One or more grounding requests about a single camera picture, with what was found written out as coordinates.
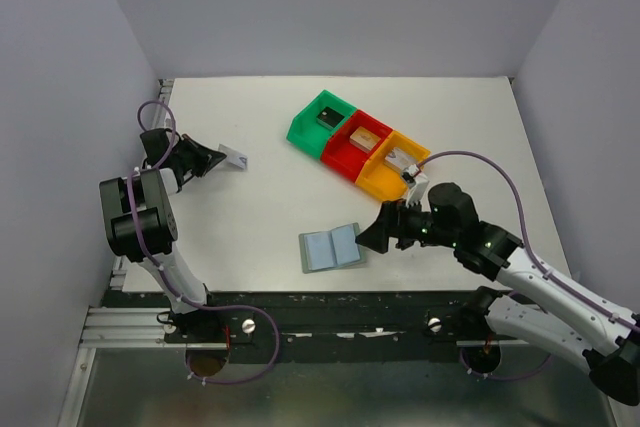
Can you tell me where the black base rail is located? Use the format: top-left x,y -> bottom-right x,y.
102,289 -> 551,366

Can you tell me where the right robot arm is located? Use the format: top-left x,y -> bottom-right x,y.
356,183 -> 639,406

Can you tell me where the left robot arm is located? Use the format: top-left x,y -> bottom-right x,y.
99,128 -> 227,342

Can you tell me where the black card in green bin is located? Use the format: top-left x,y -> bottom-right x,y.
316,107 -> 344,130

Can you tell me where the green plastic bin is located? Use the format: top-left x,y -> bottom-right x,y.
286,90 -> 356,160

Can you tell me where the blue card sleeve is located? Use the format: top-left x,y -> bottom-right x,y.
304,226 -> 364,270

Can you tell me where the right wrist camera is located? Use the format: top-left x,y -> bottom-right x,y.
401,164 -> 429,207

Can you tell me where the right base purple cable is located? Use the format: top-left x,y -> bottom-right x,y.
459,346 -> 554,383

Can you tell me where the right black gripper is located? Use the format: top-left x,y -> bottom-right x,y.
355,193 -> 459,253

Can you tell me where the yellow plastic bin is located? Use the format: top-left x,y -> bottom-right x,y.
356,131 -> 431,202

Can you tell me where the white card in yellow bin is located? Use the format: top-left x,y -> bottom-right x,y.
384,147 -> 417,173

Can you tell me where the red plastic bin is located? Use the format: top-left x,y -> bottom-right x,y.
320,110 -> 392,183

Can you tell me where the aluminium side rail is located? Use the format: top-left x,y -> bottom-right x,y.
79,77 -> 175,348

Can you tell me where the tan card in red bin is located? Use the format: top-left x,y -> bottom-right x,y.
349,127 -> 380,153

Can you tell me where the grey-green card holder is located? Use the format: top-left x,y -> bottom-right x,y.
298,221 -> 369,275

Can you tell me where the silver VIP credit card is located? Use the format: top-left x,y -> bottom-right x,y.
219,144 -> 248,171

